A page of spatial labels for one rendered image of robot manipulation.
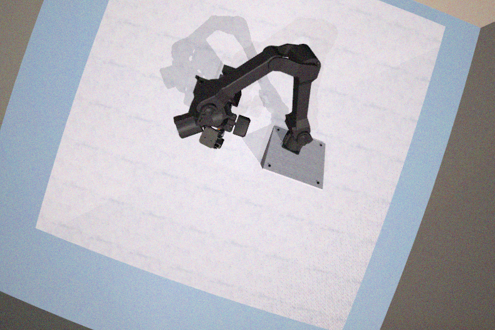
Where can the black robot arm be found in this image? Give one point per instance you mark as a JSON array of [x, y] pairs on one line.
[[210, 106]]

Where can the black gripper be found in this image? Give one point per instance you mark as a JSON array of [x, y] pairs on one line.
[[241, 126]]

